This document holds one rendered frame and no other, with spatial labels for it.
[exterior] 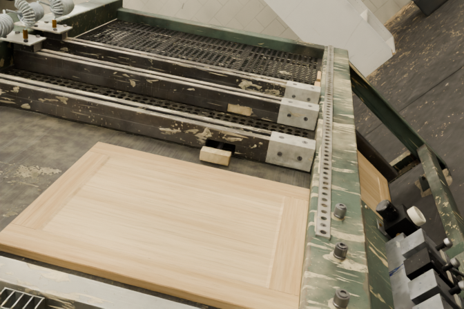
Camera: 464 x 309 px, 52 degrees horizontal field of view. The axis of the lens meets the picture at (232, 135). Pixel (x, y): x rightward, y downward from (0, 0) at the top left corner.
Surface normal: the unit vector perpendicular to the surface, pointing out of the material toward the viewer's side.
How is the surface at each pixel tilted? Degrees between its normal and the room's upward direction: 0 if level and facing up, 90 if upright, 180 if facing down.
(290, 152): 90
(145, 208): 54
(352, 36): 90
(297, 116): 90
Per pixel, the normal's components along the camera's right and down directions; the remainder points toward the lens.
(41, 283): 0.14, -0.89
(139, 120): -0.20, 0.40
